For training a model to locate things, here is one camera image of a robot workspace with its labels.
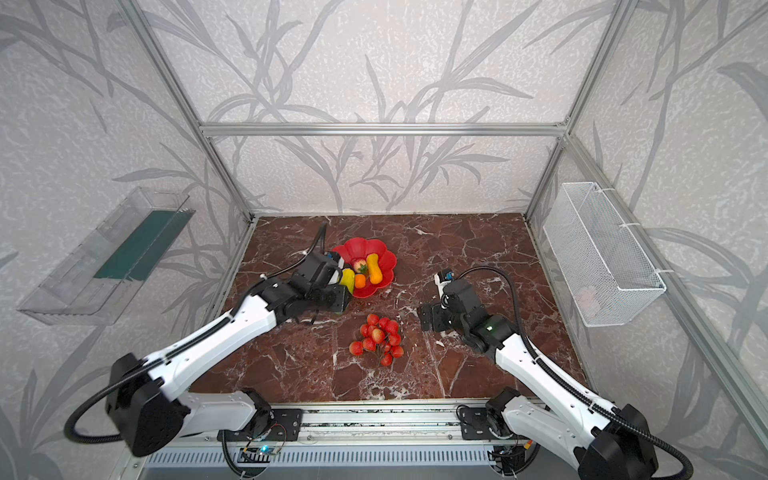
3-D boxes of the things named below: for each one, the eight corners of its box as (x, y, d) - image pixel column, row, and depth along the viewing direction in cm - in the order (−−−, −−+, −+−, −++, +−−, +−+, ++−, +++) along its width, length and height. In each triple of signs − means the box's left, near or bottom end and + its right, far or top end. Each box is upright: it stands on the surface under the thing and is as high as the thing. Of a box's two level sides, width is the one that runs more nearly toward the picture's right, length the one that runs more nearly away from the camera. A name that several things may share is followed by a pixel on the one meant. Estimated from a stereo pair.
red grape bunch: (353, 358, 87) (349, 348, 80) (365, 323, 94) (362, 311, 87) (399, 370, 84) (398, 361, 78) (408, 334, 91) (408, 322, 85)
